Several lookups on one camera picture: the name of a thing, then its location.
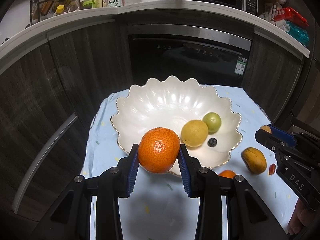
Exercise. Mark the light blue patterned cloth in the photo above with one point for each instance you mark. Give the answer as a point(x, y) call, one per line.
point(159, 208)

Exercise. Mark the orange mandarin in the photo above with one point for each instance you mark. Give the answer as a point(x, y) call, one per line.
point(227, 174)
point(158, 150)

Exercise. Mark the small brown longan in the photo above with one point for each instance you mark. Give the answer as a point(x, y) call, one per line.
point(266, 129)

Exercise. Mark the small red grape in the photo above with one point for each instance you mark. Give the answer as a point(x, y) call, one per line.
point(272, 169)

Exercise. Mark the brown yellow mango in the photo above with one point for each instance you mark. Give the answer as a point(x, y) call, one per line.
point(254, 160)

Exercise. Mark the yellow cap bottle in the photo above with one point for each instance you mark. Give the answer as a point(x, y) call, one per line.
point(59, 10)

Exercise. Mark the red snack bag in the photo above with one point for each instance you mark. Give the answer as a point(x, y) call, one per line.
point(290, 14)

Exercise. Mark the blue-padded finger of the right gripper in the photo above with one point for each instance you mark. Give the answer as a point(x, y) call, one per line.
point(300, 141)

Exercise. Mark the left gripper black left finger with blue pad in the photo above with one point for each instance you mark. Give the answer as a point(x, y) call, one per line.
point(69, 216)

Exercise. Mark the green round fruit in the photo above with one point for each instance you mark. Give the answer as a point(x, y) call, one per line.
point(213, 122)

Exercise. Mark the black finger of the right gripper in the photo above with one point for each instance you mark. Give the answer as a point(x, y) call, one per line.
point(270, 139)

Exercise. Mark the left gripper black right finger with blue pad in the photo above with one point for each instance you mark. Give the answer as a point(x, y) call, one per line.
point(226, 202)

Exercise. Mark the dark blueberry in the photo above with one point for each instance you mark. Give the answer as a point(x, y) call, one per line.
point(212, 142)

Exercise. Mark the person's hand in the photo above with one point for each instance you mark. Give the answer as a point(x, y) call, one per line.
point(301, 217)

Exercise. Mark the black wire spice rack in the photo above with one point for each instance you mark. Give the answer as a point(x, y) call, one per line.
point(43, 9)

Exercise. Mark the yellow lemon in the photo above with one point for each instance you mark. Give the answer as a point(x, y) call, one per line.
point(194, 133)

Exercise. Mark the white scalloped ceramic bowl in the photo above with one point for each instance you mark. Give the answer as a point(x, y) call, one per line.
point(171, 104)

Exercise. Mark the built-in black dishwasher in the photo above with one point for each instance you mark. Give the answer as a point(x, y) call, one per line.
point(210, 56)

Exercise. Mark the teal plastic bag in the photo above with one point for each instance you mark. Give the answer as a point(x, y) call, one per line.
point(298, 33)

